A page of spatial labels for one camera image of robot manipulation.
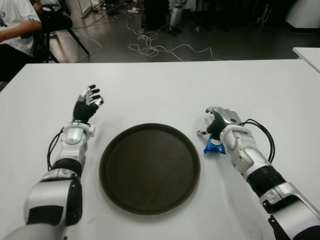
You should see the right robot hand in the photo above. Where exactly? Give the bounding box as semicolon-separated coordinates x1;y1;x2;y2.
196;106;243;141

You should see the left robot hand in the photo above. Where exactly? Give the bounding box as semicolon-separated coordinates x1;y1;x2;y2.
72;84;105;125

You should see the blue Oreo packet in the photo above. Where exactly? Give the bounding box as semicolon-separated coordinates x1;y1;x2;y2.
202;134;226;156

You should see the round dark brown tray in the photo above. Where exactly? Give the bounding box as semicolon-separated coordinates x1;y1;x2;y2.
99;122;201;215

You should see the black chair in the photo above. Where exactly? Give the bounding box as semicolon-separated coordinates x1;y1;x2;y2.
32;4;90;63

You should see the white cabinet panel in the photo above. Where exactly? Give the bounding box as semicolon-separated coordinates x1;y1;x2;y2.
77;0;95;18

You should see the neighbouring white table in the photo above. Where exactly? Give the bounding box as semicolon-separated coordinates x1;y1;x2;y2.
292;46;320;75

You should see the seated person white shirt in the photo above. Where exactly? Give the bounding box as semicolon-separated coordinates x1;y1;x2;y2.
0;0;43;82

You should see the silver humanoid robot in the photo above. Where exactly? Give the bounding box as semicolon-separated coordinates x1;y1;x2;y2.
168;0;187;36

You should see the black box cabinet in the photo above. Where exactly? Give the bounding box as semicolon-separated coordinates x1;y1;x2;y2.
142;0;171;30

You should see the white curved cabinet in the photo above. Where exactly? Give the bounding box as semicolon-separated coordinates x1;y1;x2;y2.
284;0;320;33

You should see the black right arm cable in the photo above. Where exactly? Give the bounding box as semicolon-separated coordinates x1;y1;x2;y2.
241;118;276;162

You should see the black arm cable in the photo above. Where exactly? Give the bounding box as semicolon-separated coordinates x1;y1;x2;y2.
241;118;276;162
44;126;66;173

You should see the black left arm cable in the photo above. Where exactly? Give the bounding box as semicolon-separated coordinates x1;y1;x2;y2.
44;126;66;173

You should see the tangled white floor cable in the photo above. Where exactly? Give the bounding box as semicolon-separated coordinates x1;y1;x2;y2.
126;14;221;62

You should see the grey metal frame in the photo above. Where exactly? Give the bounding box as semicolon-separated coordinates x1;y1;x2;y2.
256;2;273;26

